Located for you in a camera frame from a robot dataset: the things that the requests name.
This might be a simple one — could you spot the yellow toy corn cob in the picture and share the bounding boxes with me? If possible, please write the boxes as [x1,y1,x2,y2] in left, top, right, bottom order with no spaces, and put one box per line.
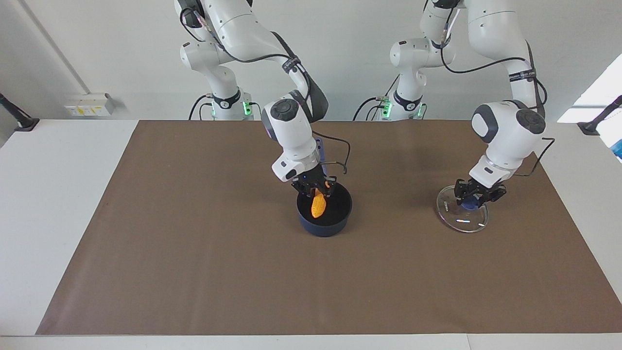
[311,190,328,220]

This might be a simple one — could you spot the glass lid with blue knob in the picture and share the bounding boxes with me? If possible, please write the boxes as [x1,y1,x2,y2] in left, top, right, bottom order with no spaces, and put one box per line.
[436,185,489,233]

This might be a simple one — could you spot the brown table mat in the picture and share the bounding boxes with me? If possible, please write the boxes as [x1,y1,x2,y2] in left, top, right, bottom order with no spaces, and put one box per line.
[35,120,622,336]

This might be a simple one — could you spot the dark pot with lilac handle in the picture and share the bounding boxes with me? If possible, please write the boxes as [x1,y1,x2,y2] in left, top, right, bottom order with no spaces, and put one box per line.
[297,139,353,238]

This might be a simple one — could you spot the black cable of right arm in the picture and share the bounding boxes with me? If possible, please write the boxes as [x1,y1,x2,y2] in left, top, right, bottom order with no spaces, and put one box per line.
[179,5,352,175]

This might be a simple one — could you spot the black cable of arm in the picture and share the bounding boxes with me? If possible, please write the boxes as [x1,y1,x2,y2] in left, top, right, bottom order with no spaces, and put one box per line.
[179,5,352,175]
[439,7,556,177]

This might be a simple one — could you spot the black camera stand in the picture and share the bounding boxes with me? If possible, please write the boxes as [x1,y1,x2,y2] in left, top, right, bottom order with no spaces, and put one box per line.
[577,95,622,136]
[0,93,40,132]

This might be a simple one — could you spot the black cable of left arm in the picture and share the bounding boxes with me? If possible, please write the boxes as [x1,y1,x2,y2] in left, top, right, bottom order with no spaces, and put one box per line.
[439,7,556,177]

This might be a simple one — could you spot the white wall socket box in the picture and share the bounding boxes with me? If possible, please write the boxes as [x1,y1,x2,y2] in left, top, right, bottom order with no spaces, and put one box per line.
[65,93,116,117]

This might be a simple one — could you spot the white wall cable duct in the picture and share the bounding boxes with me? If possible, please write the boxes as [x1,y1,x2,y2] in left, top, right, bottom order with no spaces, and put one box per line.
[19,0,91,96]

